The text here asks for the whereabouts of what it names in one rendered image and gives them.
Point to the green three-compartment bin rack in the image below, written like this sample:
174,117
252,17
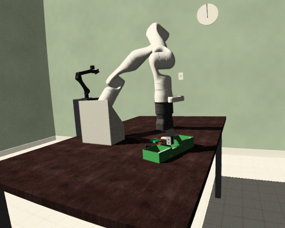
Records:
163,152

